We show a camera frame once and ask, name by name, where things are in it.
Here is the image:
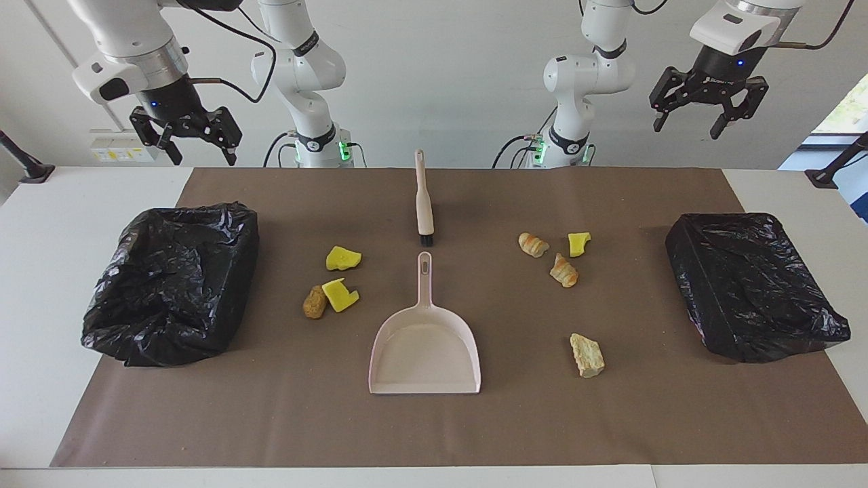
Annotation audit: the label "black arm base cable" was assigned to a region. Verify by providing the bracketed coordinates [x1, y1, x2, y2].
[262, 131, 299, 168]
[493, 108, 558, 169]

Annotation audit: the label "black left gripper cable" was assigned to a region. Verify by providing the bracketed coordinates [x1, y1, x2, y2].
[773, 0, 856, 52]

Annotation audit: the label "beige plastic dustpan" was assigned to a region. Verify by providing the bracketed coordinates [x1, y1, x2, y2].
[368, 251, 482, 395]

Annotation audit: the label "loosely bagged black trash bin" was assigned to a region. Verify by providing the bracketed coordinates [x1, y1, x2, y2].
[81, 201, 260, 368]

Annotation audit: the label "window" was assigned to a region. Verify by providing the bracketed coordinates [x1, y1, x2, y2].
[812, 73, 868, 136]

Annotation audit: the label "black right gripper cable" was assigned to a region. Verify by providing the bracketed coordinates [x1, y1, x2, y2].
[159, 0, 277, 104]

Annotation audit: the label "beige hand brush black bristles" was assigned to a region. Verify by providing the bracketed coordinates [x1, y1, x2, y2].
[414, 150, 435, 247]

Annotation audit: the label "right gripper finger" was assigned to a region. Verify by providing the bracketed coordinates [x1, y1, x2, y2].
[130, 106, 183, 166]
[205, 106, 243, 167]

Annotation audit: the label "flat yellow sponge piece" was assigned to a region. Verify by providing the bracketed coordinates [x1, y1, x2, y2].
[325, 245, 363, 272]

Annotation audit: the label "brown lumpy nugget piece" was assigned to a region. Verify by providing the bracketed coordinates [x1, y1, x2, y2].
[302, 285, 328, 320]

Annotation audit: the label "orange striped toy croissant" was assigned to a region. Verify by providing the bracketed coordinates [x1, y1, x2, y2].
[518, 232, 551, 259]
[549, 253, 580, 289]

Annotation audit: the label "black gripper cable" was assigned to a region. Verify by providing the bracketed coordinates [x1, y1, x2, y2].
[159, 0, 277, 104]
[773, 0, 856, 52]

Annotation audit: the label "tightly bagged black trash bin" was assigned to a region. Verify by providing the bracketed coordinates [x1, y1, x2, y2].
[665, 213, 852, 365]

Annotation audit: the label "black camera stand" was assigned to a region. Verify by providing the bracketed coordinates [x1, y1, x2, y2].
[804, 131, 868, 190]
[0, 129, 56, 184]

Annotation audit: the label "brown paper table mat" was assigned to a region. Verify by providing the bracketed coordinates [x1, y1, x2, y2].
[51, 167, 868, 468]

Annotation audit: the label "white wall cable conduit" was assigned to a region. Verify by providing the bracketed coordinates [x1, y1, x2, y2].
[26, 0, 119, 129]

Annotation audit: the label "pale green rock-like chunk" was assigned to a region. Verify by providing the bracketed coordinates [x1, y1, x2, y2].
[570, 333, 606, 379]

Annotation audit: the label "yellow sponge piece green edge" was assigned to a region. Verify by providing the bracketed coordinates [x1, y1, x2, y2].
[321, 277, 360, 313]

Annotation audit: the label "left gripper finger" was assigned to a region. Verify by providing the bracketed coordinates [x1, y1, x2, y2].
[710, 76, 770, 140]
[648, 66, 687, 133]

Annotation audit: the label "black right arm base cable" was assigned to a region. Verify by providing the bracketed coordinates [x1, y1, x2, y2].
[262, 131, 299, 168]

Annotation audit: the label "black left arm base cable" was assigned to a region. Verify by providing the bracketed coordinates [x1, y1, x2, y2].
[493, 108, 558, 169]

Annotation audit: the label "white wall power outlet box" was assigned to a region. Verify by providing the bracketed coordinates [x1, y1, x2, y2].
[90, 129, 161, 164]

